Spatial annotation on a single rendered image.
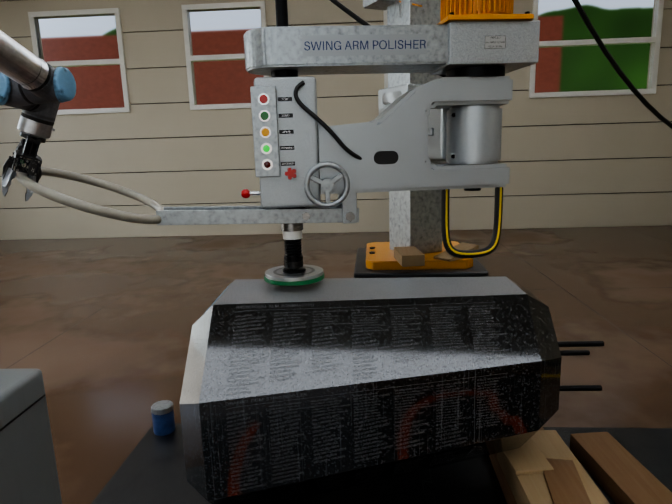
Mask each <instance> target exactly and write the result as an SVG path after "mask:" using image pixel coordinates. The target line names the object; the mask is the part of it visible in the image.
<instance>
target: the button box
mask: <svg viewBox="0 0 672 504"><path fill-rule="evenodd" d="M250 92H251V108H252V125H253V141H254V158H255V174H256V177H280V158H279V139H278V119H277V100H276V86H251V87H250ZM262 93H265V94H267V95H268V96H269V103H268V104H266V105H261V104H260V103H259V102H258V96H259V95H260V94H262ZM262 110H267V111H268V112H269V113H270V119H269V120H268V121H266V122H263V121H261V120H260V118H259V113H260V112H261V111H262ZM262 127H268V128H270V130H271V135H270V136H269V137H268V138H263V137H262V136H261V135H260V129H261V128H262ZM264 143H269V144H270V145H271V146H272V151H271V153H269V154H264V153H262V151H261V146H262V144H264ZM265 159H270V160H271V161H272V163H273V167H272V168H271V169H270V170H265V169H263V167H262V162H263V160H265Z"/></svg>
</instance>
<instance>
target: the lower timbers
mask: <svg viewBox="0 0 672 504"><path fill-rule="evenodd" d="M570 450H571V452H572V453H573V454H574V456H575V457H576V458H577V460H578V461H579V462H580V463H581V464H582V465H583V466H584V468H585V469H586V470H587V471H588V472H589V473H590V474H591V476H592V477H593V478H594V479H595V480H596V481H597V483H598V484H599V485H600V486H601V487H602V488H603V489H604V491H605V492H606V493H607V494H608V495H609V496H610V497H611V499H612V500H613V501H614V502H615V503H616V504H672V492H671V491H670V490H669V489H668V488H667V487H665V486H664V485H663V484H662V483H661V482H660V481H659V480H658V479H657V478H656V477H655V476H654V475H653V474H652V473H651V472H650V471H649V470H647V469H646V468H645V467H644V466H643V465H642V464H641V463H640V462H639V461H638V460H637V459H636V458H635V457H634V456H633V455H632V454H631V453H629V452H628V451H627V450H626V449H625V448H624V447H623V446H622V445H621V444H620V443H619V442H618V441H617V440H616V439H615V438H614V437H613V436H611V435H610V434H609V433H608V432H592V433H575V434H571V436H570ZM489 458H490V460H491V463H492V466H493V468H494V471H495V473H496V476H497V479H498V481H499V484H500V487H501V489H502V492H503V494H504V497H505V500H506V502H507V504H517V503H516V500H515V498H514V496H513V494H512V491H511V489H510V487H509V484H508V482H507V480H506V478H505V475H504V473H503V471H502V469H501V466H500V464H499V462H498V460H497V453H496V454H491V455H489Z"/></svg>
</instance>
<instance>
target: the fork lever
mask: <svg viewBox="0 0 672 504"><path fill-rule="evenodd" d="M305 208H307V209H277V208H267V209H264V208H262V206H188V207H163V209H164V210H157V211H156V215H159V216H160V217H161V219H162V220H161V222H160V223H159V224H157V225H218V224H283V223H343V217H342V205H337V206H335V207H332V208H322V207H319V206H317V207H305ZM354 219H355V214H354V213H352V212H349V213H347V214H346V220H348V221H350V222H351V221H352V220H354Z"/></svg>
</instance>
